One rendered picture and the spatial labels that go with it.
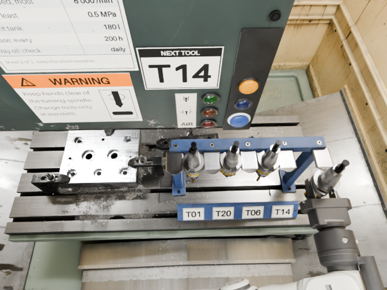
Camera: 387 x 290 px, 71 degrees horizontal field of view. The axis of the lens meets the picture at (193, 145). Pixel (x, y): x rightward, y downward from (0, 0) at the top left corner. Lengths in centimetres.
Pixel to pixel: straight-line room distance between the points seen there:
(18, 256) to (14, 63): 120
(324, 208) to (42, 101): 63
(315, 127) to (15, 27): 135
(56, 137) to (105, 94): 96
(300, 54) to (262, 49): 156
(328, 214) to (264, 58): 49
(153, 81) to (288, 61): 159
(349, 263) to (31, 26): 70
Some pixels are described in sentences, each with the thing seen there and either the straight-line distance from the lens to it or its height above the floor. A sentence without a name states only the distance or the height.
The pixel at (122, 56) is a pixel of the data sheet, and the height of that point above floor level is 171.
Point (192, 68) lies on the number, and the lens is 34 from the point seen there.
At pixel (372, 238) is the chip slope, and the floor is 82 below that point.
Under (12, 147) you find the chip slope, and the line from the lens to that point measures 166.
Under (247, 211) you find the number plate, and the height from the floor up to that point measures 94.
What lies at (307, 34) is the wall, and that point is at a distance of 179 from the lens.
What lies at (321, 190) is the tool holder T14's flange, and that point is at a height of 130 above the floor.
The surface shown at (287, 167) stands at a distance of 83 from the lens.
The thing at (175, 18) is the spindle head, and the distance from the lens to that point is 30.
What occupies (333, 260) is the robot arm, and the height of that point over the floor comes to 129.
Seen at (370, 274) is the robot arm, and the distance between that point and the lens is 73.
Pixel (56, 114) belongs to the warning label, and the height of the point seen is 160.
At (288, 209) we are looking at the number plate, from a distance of 109.
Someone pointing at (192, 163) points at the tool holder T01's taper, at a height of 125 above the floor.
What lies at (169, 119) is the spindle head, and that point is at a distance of 43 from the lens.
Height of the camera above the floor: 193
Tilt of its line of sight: 61 degrees down
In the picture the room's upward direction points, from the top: 1 degrees clockwise
